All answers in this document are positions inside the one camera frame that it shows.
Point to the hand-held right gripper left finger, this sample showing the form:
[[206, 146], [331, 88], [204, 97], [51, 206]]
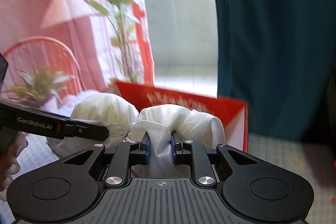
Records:
[[146, 153]]

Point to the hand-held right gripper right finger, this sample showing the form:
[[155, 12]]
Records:
[[175, 154]]

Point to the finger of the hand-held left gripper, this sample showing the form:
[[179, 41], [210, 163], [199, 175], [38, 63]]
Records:
[[89, 130]]

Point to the white plastic bags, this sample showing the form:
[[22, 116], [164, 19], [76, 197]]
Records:
[[105, 111]]

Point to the red strawberry print cardboard box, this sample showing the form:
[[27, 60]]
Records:
[[231, 119]]

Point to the person's left hand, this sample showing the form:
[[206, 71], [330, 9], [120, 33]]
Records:
[[10, 169]]

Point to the blue plaid tablecloth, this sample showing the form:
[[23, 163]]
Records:
[[288, 161]]

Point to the teal curtain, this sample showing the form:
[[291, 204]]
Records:
[[262, 43]]

